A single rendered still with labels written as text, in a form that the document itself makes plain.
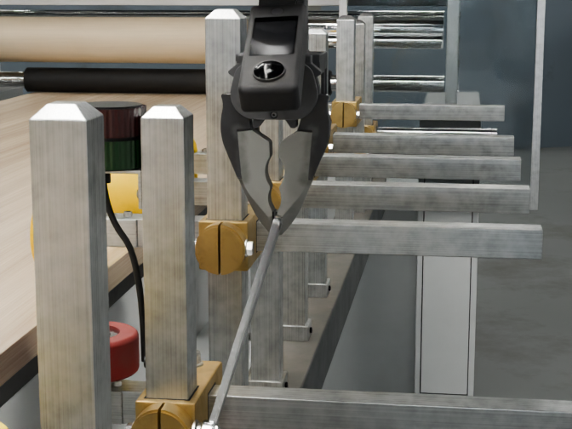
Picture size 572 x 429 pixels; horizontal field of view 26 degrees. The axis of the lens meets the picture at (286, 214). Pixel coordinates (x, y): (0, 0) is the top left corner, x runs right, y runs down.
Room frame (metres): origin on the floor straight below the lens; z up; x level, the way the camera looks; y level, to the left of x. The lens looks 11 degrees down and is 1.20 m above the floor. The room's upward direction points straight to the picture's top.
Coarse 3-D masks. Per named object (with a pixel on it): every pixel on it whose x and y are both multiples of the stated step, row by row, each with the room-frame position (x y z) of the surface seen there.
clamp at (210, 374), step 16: (208, 368) 1.04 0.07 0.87; (208, 384) 1.00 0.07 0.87; (144, 400) 0.96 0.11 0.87; (160, 400) 0.96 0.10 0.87; (176, 400) 0.96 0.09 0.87; (192, 400) 0.96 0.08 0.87; (208, 400) 1.00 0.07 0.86; (144, 416) 0.93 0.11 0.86; (160, 416) 0.94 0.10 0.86; (176, 416) 0.93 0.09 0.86; (192, 416) 0.95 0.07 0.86; (208, 416) 1.00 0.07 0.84
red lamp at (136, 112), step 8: (104, 112) 0.95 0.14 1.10; (112, 112) 0.95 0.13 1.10; (120, 112) 0.96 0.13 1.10; (128, 112) 0.96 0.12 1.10; (136, 112) 0.97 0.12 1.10; (144, 112) 0.98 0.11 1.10; (104, 120) 0.95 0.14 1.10; (112, 120) 0.95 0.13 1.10; (120, 120) 0.96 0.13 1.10; (128, 120) 0.96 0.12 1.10; (136, 120) 0.97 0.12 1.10; (104, 128) 0.95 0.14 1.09; (112, 128) 0.95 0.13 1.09; (120, 128) 0.96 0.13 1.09; (128, 128) 0.96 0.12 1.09; (136, 128) 0.97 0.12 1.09; (104, 136) 0.95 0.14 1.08; (112, 136) 0.95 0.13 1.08; (120, 136) 0.96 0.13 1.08; (128, 136) 0.96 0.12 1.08
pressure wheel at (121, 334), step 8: (112, 328) 1.05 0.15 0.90; (120, 328) 1.04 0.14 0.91; (128, 328) 1.04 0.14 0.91; (112, 336) 1.01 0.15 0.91; (120, 336) 1.01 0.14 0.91; (128, 336) 1.01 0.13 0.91; (136, 336) 1.02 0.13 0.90; (112, 344) 1.00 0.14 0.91; (120, 344) 1.00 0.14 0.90; (128, 344) 1.01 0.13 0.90; (136, 344) 1.02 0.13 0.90; (112, 352) 0.99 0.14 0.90; (120, 352) 1.00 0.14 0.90; (128, 352) 1.01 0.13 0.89; (136, 352) 1.02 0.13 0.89; (112, 360) 0.99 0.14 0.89; (120, 360) 1.00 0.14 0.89; (128, 360) 1.01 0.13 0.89; (136, 360) 1.02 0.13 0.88; (112, 368) 0.99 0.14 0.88; (120, 368) 1.00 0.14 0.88; (128, 368) 1.01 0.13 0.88; (136, 368) 1.02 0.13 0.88; (112, 376) 0.99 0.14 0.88; (120, 376) 1.00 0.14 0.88; (128, 376) 1.01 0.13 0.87
